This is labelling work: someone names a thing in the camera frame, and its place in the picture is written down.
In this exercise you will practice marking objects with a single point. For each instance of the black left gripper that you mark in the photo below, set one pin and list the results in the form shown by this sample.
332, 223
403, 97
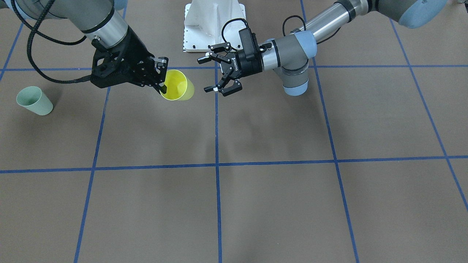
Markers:
249, 66

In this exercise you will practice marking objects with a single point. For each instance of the green cup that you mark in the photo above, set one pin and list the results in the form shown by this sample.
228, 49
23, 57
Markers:
34, 99

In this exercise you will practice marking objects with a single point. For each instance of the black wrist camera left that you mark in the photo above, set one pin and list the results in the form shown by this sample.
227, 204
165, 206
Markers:
249, 44

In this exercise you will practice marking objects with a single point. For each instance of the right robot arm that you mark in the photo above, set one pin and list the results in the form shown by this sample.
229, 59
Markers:
98, 20

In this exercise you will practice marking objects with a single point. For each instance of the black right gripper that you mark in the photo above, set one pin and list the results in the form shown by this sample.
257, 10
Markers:
137, 54

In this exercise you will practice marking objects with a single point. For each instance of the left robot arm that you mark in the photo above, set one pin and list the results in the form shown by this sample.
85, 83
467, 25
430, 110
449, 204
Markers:
289, 55

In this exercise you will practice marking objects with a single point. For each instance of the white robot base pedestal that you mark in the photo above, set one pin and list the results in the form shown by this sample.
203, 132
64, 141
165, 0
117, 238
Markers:
204, 20

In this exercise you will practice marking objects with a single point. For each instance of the yellow cup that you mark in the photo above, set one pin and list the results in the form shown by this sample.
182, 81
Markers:
178, 86

